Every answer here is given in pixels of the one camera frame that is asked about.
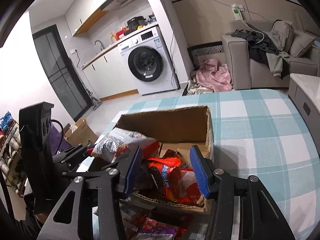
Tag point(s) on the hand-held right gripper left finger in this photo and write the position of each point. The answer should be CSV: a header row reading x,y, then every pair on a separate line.
x,y
132,173

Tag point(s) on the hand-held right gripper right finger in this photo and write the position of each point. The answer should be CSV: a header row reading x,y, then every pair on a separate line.
x,y
198,173

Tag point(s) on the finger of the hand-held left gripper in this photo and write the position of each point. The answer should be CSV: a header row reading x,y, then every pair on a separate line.
x,y
90,173
72,153

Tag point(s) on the red snack packet blue logo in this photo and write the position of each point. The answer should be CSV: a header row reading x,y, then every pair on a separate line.
x,y
170,180

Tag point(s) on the brown cardboard box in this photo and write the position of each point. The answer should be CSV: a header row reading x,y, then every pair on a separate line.
x,y
175,127

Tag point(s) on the purple white snack packet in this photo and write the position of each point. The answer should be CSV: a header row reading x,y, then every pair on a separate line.
x,y
155,235

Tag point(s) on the purple cloth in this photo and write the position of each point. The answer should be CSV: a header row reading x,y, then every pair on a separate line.
x,y
65,145

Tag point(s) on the cardboard box with flaps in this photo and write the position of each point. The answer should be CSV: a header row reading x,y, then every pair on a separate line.
x,y
81,132

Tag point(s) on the shoe rack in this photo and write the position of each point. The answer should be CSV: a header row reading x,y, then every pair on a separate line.
x,y
11,155

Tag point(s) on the dark brown snack packet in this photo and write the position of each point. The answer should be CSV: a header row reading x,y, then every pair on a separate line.
x,y
175,155

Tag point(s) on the dark red snack packet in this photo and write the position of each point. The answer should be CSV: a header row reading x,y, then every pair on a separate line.
x,y
160,223

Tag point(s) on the dark glass door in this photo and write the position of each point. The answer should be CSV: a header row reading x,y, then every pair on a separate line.
x,y
60,72

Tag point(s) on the white base cabinet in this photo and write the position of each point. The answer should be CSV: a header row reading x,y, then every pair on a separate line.
x,y
107,77

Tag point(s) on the beige cloth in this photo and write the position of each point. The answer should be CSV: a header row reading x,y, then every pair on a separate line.
x,y
196,86

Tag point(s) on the pink cloth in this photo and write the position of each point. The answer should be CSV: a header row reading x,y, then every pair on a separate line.
x,y
215,77

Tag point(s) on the white washing machine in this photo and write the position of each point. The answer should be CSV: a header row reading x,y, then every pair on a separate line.
x,y
146,65

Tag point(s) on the sink faucet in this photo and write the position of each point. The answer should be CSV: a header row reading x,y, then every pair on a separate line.
x,y
98,43

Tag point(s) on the grey sofa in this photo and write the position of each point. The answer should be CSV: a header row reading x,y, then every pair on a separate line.
x,y
240,62

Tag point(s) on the yellow oil bottle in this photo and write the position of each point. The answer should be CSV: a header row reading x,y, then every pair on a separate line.
x,y
113,37

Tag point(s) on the striped basket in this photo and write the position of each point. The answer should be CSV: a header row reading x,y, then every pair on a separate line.
x,y
207,51

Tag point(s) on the red box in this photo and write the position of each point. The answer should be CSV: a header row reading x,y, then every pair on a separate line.
x,y
121,33

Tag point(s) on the grey coffee table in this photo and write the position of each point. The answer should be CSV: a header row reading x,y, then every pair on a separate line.
x,y
305,100

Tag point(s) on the dark clothes pile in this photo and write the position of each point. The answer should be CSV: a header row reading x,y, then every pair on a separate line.
x,y
257,47

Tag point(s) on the black pressure cooker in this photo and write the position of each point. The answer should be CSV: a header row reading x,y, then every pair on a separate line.
x,y
136,22

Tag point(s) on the range hood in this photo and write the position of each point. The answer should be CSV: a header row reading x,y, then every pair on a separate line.
x,y
122,0

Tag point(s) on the grey pillow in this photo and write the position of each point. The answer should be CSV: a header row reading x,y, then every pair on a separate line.
x,y
301,43

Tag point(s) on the white power strip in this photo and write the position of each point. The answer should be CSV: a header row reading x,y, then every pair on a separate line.
x,y
237,12

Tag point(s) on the wall socket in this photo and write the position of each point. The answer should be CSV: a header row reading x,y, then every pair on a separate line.
x,y
73,51

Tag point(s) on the white wall cabinet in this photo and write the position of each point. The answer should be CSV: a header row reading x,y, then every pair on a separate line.
x,y
87,7

